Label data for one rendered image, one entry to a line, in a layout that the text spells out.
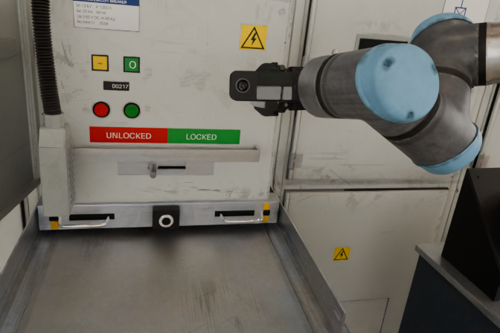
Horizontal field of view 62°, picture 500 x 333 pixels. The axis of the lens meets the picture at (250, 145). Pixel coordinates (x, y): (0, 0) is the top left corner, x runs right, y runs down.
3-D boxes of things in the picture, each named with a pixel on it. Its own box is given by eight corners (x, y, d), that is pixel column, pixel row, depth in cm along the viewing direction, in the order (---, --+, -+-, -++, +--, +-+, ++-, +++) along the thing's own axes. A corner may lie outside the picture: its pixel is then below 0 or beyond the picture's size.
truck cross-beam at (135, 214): (277, 223, 103) (280, 201, 101) (39, 230, 91) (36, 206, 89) (271, 212, 108) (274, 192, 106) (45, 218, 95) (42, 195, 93)
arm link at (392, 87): (424, 141, 48) (370, 94, 44) (351, 134, 59) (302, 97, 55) (456, 73, 50) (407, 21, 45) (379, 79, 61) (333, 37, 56)
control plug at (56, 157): (70, 217, 81) (65, 131, 75) (42, 218, 80) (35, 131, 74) (77, 198, 88) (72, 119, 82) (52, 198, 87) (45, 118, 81)
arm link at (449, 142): (489, 104, 59) (440, 53, 53) (487, 176, 54) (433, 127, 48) (427, 122, 66) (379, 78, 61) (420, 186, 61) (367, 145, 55)
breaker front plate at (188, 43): (267, 207, 101) (292, -1, 85) (51, 211, 90) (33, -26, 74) (266, 204, 102) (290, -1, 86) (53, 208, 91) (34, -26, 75)
